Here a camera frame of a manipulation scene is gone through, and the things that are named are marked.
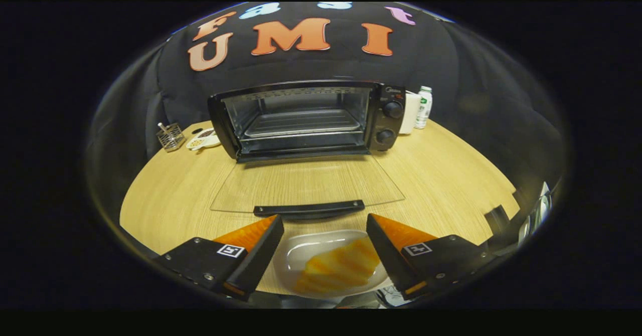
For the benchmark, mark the clear glass plate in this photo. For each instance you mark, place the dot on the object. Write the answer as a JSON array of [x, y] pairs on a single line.
[[301, 248]]

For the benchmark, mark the yellow bread roll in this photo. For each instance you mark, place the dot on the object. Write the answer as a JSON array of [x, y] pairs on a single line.
[[336, 268]]

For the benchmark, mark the white snack dish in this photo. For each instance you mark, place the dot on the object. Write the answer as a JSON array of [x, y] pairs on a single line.
[[203, 139]]

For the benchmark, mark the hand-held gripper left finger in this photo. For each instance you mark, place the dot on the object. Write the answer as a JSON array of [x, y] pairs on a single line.
[[258, 261]]

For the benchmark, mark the shiny metal object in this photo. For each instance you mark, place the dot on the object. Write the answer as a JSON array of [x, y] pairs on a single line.
[[537, 213]]

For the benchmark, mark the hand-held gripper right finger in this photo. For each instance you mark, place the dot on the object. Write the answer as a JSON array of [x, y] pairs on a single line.
[[391, 258]]

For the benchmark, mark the black toaster oven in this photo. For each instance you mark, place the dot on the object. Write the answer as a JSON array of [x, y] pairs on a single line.
[[386, 123]]

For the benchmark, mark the white pop-up toaster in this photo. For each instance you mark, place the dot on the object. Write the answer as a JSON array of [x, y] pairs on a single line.
[[411, 113]]

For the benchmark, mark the white bottle green label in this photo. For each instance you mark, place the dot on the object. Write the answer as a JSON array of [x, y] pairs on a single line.
[[424, 108]]

